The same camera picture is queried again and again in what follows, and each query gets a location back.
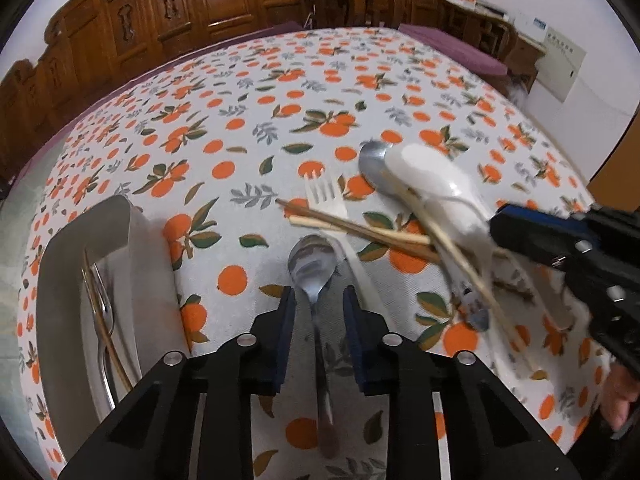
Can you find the large metal spoon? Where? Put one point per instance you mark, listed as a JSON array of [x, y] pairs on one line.
[[375, 165]]

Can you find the white wall panel box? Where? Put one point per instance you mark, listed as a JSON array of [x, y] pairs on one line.
[[560, 65]]

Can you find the brown wooden chopstick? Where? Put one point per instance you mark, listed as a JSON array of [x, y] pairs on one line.
[[107, 340], [305, 211]]

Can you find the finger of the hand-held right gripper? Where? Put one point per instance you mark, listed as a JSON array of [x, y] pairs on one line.
[[545, 217], [540, 245]]

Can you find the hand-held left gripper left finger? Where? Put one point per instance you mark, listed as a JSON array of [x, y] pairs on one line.
[[286, 340]]

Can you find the metal fork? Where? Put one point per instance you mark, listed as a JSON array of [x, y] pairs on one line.
[[102, 305]]

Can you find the small metal spoon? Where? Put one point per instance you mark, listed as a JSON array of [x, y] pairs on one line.
[[312, 265]]

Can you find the wooden side cabinet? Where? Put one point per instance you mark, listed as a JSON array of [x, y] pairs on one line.
[[490, 35]]

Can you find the person's right hand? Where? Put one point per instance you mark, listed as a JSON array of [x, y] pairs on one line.
[[617, 395]]

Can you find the white plastic fork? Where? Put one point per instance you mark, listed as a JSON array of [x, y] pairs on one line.
[[327, 200]]

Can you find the carved wooden chair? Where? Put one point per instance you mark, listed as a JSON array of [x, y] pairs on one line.
[[382, 5], [327, 2]]

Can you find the light bamboo chopstick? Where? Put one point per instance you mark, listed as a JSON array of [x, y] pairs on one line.
[[400, 236], [515, 345], [465, 270]]

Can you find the orange fruit print tablecloth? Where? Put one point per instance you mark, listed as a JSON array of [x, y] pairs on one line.
[[225, 110]]

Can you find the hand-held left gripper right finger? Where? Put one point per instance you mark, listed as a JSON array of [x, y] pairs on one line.
[[352, 340]]

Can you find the carved wooden bench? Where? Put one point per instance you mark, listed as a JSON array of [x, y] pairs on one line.
[[125, 25]]

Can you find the metal utensil tray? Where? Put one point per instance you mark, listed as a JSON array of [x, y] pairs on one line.
[[145, 260]]

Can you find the white ceramic spoon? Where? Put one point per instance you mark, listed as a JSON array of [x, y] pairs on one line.
[[430, 170]]

